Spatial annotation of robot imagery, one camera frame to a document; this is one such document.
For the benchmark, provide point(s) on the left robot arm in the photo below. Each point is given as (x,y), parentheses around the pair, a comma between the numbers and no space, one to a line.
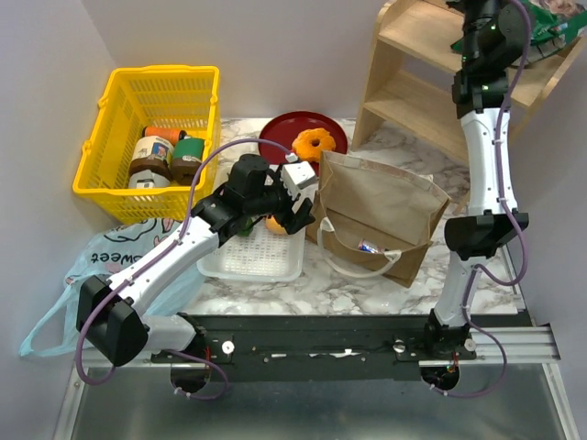
(112,311)

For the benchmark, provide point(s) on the green lidded brown jar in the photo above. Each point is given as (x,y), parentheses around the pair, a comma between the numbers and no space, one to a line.
(186,159)

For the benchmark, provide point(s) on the yellow plastic shopping basket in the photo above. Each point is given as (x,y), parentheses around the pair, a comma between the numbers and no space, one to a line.
(172,96)

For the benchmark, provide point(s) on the red round tray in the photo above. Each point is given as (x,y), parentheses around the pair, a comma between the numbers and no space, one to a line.
(284,128)

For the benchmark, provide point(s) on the orange citrus fruit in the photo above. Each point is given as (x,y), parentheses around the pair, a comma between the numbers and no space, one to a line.
(274,227)

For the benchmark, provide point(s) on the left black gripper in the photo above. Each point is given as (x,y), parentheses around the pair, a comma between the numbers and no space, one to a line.
(293,223)

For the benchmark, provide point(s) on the grey white packaged item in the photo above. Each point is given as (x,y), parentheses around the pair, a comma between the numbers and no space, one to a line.
(147,179)

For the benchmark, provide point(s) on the white labelled brown jar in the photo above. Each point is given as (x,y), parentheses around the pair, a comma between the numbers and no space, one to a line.
(154,154)

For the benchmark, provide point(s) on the green lime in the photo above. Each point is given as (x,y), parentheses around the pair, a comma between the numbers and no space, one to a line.
(246,231)

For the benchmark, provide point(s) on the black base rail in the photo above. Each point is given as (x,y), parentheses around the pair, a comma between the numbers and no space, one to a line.
(318,347)

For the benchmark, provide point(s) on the brown paper bag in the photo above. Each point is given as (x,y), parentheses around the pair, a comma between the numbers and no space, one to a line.
(364,199)

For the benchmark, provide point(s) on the wooden shelf unit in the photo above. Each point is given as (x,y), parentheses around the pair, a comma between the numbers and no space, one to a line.
(410,76)

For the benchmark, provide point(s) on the orange capped bottle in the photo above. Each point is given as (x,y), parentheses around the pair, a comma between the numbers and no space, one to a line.
(173,135)

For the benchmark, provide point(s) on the blue silver drink can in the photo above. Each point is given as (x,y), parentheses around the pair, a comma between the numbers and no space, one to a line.
(369,247)

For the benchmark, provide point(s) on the light blue plastic grocery bag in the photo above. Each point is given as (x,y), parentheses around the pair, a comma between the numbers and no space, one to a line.
(106,254)

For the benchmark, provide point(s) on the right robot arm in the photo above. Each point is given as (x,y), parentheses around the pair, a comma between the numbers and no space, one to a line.
(483,101)

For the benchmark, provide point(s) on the white plastic perforated basket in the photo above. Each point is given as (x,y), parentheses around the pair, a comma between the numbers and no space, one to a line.
(262,256)

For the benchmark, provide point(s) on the orange ring doughnut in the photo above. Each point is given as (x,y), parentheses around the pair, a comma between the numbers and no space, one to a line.
(310,143)

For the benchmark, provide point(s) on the green snack packet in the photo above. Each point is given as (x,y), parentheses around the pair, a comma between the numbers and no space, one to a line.
(555,23)

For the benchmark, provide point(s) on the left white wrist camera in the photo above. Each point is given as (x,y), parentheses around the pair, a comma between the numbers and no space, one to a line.
(296,177)

